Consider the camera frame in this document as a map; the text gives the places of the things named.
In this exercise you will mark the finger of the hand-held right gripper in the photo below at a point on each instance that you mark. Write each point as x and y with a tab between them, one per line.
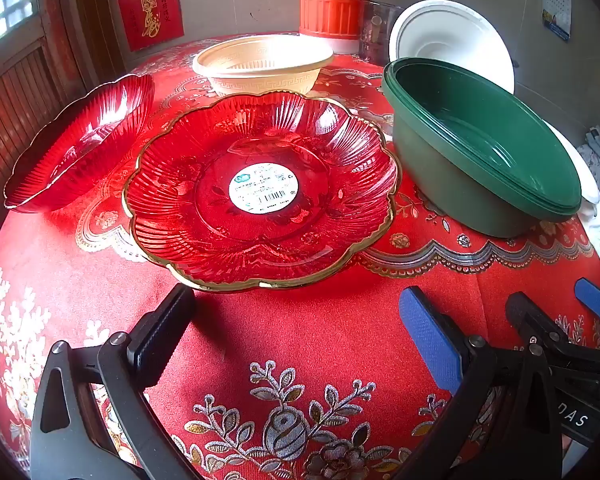
597	300
535	320

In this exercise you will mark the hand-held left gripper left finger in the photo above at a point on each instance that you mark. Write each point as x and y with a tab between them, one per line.
160	335

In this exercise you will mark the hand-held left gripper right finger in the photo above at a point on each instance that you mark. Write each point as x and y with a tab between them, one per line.
430	340

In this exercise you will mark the red glass flower plate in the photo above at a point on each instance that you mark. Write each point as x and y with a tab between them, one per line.
190	220

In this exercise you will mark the white plastic bowl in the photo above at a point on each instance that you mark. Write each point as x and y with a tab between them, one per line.
582	175
445	30

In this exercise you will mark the red glass ribbed bowl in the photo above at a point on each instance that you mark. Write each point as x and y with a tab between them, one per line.
80	145

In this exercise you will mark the beige plastic bowl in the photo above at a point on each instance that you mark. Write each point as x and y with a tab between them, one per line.
240	75

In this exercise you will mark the red floral tablecloth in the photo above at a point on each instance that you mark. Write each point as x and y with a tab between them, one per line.
300	330

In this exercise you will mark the dark wooden door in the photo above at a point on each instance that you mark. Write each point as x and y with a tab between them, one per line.
20	90

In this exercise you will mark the clear glass cup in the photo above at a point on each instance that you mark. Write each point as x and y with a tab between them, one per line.
375	35

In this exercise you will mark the red thermos flask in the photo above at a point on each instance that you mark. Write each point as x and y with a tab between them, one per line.
330	10

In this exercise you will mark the wall calendar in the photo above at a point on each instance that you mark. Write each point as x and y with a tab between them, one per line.
555	0

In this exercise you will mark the red wall poster gold print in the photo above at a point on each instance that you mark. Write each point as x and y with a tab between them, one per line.
150	10

